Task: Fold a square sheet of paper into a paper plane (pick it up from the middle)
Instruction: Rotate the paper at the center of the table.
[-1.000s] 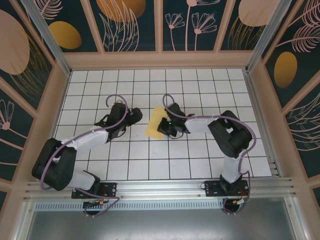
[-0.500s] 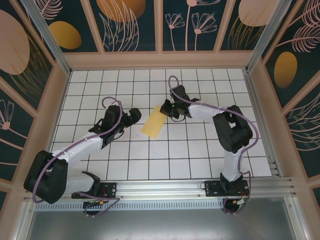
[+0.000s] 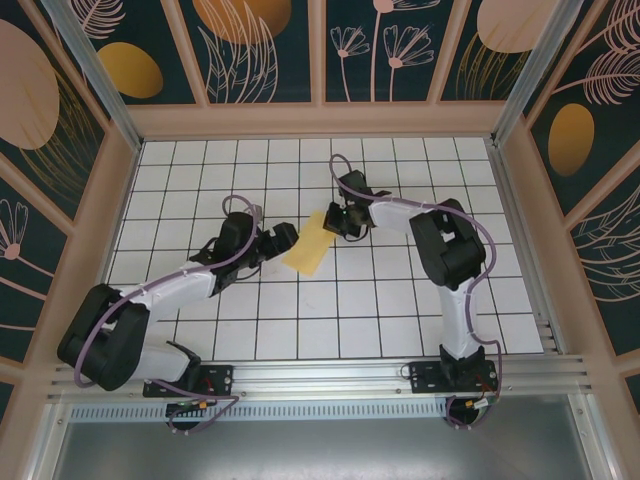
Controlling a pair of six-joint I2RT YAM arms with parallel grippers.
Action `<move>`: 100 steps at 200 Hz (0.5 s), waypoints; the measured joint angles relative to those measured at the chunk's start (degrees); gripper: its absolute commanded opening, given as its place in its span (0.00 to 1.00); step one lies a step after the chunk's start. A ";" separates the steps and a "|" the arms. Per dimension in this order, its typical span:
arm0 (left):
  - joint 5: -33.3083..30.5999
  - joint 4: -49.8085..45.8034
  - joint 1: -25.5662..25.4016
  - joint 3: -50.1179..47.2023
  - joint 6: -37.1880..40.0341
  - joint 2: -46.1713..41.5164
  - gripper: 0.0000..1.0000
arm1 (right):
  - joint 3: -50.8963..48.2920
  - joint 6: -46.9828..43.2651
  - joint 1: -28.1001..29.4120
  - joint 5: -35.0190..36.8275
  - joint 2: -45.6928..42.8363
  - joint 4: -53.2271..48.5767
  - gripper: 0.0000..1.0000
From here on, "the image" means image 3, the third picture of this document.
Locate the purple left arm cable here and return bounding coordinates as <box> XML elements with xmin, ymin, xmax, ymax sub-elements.
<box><xmin>73</xmin><ymin>193</ymin><xmax>246</xmax><ymax>436</ymax></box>

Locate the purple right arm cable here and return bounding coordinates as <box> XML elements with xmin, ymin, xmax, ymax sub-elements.
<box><xmin>328</xmin><ymin>153</ymin><xmax>503</xmax><ymax>432</ymax></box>

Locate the grey metal panel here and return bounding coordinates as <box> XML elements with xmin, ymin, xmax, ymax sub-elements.
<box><xmin>47</xmin><ymin>419</ymin><xmax>596</xmax><ymax>480</ymax></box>

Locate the aluminium side rail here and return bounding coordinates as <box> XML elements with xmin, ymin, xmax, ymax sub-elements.
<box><xmin>487</xmin><ymin>142</ymin><xmax>566</xmax><ymax>356</ymax></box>

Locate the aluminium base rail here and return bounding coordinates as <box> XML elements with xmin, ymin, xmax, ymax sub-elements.
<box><xmin>47</xmin><ymin>354</ymin><xmax>599</xmax><ymax>401</ymax></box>

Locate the slotted grey cable duct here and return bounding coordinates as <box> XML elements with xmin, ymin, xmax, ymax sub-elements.
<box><xmin>67</xmin><ymin>403</ymin><xmax>576</xmax><ymax>422</ymax></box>

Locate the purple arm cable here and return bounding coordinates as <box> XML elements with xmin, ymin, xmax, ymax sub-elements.
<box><xmin>73</xmin><ymin>193</ymin><xmax>246</xmax><ymax>436</ymax></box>
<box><xmin>328</xmin><ymin>153</ymin><xmax>503</xmax><ymax>432</ymax></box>

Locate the yellow square paper sheet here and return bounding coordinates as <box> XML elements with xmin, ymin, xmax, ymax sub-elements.
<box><xmin>281</xmin><ymin>209</ymin><xmax>337</xmax><ymax>277</ymax></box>

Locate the aluminium corner post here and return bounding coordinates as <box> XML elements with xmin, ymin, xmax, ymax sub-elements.
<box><xmin>492</xmin><ymin>0</ymin><xmax>584</xmax><ymax>146</ymax></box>
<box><xmin>42</xmin><ymin>0</ymin><xmax>144</xmax><ymax>151</ymax></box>

